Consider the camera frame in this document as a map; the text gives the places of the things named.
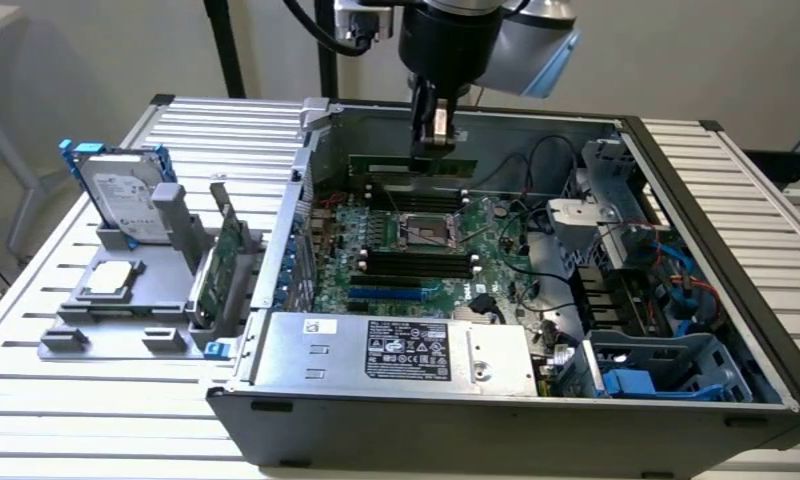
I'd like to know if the grey parts rack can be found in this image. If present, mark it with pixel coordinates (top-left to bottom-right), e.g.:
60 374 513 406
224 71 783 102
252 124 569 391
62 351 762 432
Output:
36 181 269 362

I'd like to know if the metal CPU socket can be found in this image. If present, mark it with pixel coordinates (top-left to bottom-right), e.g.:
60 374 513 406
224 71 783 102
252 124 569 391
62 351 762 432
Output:
387 209 476 252

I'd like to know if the blue expansion slot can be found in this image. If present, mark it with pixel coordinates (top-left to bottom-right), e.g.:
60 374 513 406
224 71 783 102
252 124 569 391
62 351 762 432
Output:
348 286 424 302

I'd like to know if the green RAM stick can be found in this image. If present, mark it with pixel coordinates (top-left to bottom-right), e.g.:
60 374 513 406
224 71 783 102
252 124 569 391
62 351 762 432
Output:
347 153 480 180

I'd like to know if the grey power supply unit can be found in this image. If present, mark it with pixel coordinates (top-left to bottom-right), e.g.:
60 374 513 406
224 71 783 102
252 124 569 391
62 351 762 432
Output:
248 311 543 399

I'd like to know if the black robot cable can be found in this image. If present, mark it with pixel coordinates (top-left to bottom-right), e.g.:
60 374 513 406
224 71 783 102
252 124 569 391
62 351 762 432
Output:
280 0 375 58

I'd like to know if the green graphics card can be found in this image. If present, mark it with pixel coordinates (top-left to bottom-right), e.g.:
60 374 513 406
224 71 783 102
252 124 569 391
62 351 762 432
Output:
186 173 247 327

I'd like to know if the metal drive cage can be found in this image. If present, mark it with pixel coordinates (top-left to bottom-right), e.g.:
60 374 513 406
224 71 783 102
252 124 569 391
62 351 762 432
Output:
575 138 649 224

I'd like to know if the black looped wire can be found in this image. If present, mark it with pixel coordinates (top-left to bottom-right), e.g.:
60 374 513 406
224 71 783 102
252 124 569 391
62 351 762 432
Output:
523 134 580 202

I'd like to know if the open black PC case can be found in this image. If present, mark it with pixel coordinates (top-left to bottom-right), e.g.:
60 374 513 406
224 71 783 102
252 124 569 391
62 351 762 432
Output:
204 97 800 472

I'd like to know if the thick black post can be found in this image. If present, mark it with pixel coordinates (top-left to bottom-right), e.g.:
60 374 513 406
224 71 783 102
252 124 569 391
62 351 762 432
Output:
201 0 249 99

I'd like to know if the blue SATA wire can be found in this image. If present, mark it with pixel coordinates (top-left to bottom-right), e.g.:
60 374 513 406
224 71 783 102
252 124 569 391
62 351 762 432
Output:
644 238 699 337

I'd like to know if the green motherboard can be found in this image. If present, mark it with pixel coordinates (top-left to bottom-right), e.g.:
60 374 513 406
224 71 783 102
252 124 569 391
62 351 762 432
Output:
304 188 549 332

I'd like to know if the red SATA wire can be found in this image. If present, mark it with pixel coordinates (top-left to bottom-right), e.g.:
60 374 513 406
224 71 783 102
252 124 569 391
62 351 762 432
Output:
670 273 723 324

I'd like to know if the black expansion slot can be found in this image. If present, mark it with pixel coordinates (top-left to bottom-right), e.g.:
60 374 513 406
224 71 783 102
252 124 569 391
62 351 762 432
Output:
344 301 423 315

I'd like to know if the silver hard disk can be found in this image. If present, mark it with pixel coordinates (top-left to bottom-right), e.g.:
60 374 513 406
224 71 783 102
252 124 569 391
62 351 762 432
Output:
78 153 160 245

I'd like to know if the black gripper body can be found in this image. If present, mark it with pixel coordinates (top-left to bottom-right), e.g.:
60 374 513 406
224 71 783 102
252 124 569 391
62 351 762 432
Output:
397 0 507 97

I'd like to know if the thin black post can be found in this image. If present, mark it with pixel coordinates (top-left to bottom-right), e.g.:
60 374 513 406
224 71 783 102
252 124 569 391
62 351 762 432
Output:
315 43 341 99

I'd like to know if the silver CPU chip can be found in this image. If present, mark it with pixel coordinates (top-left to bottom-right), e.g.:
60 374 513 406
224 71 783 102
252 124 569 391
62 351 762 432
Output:
81 259 140 295

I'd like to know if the blue disk caddy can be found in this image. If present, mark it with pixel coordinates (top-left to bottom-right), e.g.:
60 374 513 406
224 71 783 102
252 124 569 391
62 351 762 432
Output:
57 140 176 250

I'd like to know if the black RAM slot bank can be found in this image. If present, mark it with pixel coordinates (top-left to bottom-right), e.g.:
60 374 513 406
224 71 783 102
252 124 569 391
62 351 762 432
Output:
357 246 480 279
364 182 472 214

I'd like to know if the grey case latch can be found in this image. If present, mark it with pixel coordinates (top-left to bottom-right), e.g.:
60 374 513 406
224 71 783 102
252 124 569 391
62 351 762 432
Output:
299 97 345 134

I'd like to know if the black motherboard cable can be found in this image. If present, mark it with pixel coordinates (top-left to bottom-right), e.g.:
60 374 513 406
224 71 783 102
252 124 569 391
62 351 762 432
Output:
464 293 509 327

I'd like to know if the grey disk bay blue latch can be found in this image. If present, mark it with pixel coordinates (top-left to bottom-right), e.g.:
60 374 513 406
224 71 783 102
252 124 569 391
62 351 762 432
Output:
581 328 756 402

